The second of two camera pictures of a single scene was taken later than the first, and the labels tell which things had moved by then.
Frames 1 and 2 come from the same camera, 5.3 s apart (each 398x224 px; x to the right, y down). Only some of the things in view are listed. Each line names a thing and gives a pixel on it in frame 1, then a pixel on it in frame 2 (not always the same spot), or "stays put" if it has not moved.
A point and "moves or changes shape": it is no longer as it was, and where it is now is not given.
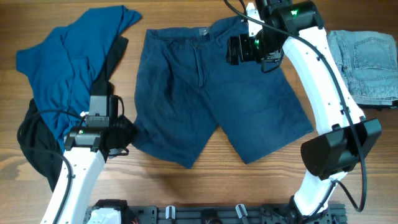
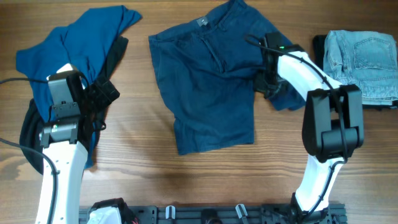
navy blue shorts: x=184 y=87 moves or changes shape
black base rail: x=223 y=213 stays put
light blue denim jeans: x=369 y=62 stays put
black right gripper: x=245 y=55 to x=259 y=86
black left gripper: x=130 y=128 to x=104 y=99
